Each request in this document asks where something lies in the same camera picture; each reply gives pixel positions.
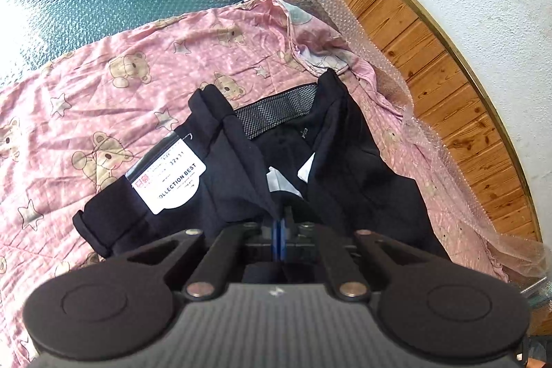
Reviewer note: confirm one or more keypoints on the gold metal trim strip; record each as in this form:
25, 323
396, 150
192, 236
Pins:
448, 31

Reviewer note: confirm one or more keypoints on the white paper garment tag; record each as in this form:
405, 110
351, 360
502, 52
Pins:
172, 182

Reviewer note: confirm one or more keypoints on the clear bubble wrap sheet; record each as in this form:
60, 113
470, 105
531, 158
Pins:
345, 10

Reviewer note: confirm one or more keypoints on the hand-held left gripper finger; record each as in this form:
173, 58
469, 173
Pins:
276, 239
283, 239

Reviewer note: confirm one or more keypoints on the pink bear-printed blanket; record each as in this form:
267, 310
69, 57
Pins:
86, 100

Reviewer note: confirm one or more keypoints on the black pants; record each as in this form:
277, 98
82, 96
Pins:
345, 161

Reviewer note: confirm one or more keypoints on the wooden plank panel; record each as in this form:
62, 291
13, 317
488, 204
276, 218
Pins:
431, 62

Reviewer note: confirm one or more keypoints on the green textured mat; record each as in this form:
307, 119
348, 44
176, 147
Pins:
108, 6

